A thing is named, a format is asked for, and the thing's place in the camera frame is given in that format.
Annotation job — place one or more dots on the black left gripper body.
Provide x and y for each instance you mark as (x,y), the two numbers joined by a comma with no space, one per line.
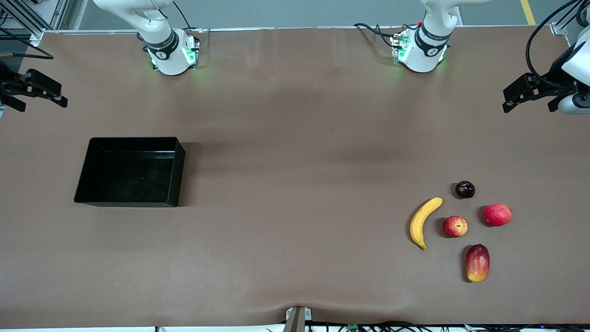
(551,82)

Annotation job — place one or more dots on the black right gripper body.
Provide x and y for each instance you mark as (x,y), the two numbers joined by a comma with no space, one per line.
(10,85)

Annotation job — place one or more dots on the black plastic box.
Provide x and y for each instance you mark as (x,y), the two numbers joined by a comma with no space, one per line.
(129,170)

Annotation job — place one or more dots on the red yellow apple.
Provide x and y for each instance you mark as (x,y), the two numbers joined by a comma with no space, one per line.
(455,226)

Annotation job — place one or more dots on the yellow banana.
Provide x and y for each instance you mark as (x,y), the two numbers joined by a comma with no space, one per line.
(419,223)

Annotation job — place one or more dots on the dark purple plum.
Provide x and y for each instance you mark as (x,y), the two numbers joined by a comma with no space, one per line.
(465,189)

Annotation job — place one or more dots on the red peach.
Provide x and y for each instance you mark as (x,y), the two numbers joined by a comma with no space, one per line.
(497,215)

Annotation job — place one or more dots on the red yellow mango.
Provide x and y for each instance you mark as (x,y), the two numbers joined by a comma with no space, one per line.
(478,263)

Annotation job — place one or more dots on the table cover mat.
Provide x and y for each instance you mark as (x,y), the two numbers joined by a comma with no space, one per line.
(295,253)

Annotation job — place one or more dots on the green circuit board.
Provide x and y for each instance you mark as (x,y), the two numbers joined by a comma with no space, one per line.
(353,328)

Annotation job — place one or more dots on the aluminium frame post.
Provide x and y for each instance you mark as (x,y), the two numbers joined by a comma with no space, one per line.
(558,28)
(37,36)

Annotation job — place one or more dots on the silver table edge rail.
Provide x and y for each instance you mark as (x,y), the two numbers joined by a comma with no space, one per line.
(299,28)

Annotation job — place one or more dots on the metal table clamp bracket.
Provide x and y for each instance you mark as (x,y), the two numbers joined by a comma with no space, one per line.
(296,320)

